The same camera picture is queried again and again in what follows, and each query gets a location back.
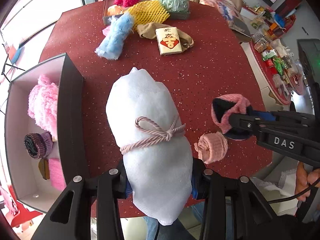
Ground pink and black sock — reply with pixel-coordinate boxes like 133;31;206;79
211;93;253;140

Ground pink sponge block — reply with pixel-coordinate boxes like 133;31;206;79
48;158;66;191

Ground purple striped sock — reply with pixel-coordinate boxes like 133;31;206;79
23;132;53;159

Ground white cloth bundle with cord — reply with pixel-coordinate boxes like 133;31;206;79
106;68;193;226

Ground fluffy pink yarn scarf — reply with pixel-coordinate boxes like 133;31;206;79
28;74;59;141

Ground tan knit sock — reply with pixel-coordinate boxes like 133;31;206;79
137;22;194;52

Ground cartoon tissue pack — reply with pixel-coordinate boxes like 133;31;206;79
156;27;182;56
38;159;50;180

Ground person's right hand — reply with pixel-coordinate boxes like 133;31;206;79
295;161;320;194

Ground red plastic stool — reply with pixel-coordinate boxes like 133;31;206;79
1;185;42;228

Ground red tray of snacks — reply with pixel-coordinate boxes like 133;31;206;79
241;6;304;109

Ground person's jeans legs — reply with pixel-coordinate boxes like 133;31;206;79
143;216;196;240

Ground grey storage box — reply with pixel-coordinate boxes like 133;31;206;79
4;52;86;213

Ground cartoon tissue pack on table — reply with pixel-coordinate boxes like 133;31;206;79
156;27;182;56

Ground patterned cushion on chair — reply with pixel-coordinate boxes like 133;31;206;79
199;0;251;37

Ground yellow foam net sleeve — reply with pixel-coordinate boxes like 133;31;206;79
127;0;170;31

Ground fluffy light blue scarf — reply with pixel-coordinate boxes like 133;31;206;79
95;12;134;60

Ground black folding chair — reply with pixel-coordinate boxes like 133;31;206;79
1;42;24;83

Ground orange fabric flower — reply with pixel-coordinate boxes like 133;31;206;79
107;4;124;17

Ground small grey tray box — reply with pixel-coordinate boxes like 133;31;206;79
103;0;190;25

